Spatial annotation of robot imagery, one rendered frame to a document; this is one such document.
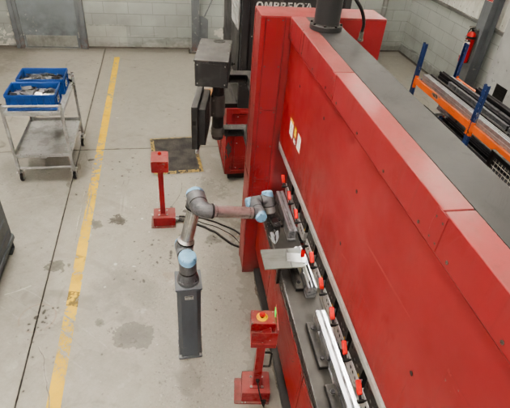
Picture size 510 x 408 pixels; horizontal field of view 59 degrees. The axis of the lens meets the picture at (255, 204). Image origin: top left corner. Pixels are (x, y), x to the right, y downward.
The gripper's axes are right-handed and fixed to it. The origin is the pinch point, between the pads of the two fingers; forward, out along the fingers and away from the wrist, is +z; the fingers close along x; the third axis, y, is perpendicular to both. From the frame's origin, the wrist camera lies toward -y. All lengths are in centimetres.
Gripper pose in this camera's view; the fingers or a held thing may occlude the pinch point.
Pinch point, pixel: (275, 242)
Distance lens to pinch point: 304.0
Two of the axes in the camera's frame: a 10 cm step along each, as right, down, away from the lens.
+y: -3.6, -1.2, 9.3
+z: 1.4, 9.7, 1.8
